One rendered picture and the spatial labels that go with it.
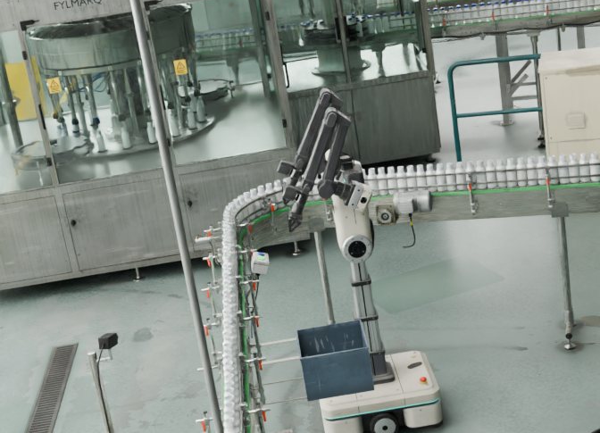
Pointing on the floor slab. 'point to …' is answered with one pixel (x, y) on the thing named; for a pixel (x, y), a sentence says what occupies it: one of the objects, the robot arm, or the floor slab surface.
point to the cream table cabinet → (570, 102)
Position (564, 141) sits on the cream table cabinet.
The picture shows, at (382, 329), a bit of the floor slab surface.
